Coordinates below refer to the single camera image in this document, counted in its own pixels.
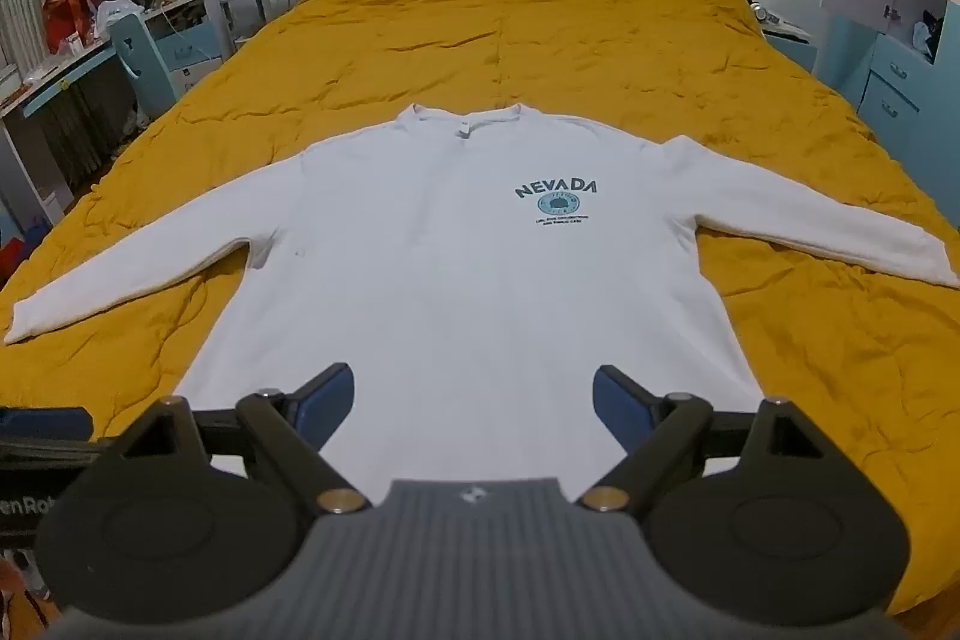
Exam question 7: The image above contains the yellow bedspread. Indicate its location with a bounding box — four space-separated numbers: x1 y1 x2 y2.
0 0 960 618

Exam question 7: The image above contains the blue chair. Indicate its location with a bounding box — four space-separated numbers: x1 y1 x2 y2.
109 12 181 120

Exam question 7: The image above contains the dark cloth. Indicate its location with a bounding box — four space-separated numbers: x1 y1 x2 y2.
910 10 947 63

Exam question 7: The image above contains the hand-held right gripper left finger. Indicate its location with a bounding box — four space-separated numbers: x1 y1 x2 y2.
105 362 372 515

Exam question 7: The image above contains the blue nightstand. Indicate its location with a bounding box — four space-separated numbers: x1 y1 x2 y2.
750 14 818 76

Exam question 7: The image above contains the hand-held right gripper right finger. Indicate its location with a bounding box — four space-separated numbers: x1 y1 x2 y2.
581 364 841 515

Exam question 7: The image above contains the white plastic bag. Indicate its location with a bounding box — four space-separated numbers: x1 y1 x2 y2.
94 0 145 38

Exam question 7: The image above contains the white long-sleeve sweatshirt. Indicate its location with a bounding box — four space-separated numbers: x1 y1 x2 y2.
4 101 960 506

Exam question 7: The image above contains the blue drawer cabinet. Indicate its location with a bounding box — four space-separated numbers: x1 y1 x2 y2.
814 29 947 144

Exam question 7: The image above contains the grey trolley cart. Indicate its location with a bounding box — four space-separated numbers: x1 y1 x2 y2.
217 0 305 49

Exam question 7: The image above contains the red bag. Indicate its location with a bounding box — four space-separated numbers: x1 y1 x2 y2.
41 0 100 56

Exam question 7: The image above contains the blue white desk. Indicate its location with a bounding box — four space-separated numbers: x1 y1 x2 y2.
0 0 226 229

